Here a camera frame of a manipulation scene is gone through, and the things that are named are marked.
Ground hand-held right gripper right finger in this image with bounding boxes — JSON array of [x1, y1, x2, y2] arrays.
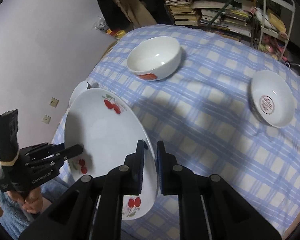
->
[[156, 140, 282, 240]]

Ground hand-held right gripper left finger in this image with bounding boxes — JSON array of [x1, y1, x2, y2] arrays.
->
[[18, 140, 147, 240]]

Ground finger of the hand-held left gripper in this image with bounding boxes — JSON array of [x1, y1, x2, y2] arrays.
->
[[55, 144, 84, 161]]

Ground large white cherry plate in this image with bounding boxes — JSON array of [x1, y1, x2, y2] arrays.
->
[[64, 88, 159, 221]]

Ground small white patterned bowl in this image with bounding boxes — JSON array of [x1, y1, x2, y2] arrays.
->
[[68, 80, 101, 109], [250, 70, 295, 128]]

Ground large white bowl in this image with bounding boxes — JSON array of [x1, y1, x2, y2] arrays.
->
[[127, 36, 182, 81]]

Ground person's left hand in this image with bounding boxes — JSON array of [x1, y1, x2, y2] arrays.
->
[[22, 186, 44, 215]]

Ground blue checked tablecloth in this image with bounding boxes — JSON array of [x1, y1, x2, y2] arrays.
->
[[51, 24, 300, 240]]

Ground yellow packet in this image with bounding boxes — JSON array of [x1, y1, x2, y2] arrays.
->
[[106, 28, 127, 40]]

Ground clear printed plastic bag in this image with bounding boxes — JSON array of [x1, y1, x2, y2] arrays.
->
[[93, 16, 111, 33]]

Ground dark hanging clothes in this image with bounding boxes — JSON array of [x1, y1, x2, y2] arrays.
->
[[94, 0, 171, 31]]

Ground beige trousers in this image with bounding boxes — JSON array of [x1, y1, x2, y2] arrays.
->
[[122, 0, 161, 30]]

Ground stack of old books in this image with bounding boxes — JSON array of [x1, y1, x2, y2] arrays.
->
[[164, 0, 201, 27]]

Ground pile of magazines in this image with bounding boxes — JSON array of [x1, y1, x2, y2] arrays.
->
[[192, 0, 252, 37]]

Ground dark leaning pole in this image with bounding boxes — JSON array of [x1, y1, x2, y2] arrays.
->
[[209, 0, 244, 28]]

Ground white trolley cart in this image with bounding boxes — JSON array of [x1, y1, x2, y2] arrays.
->
[[251, 0, 296, 61]]

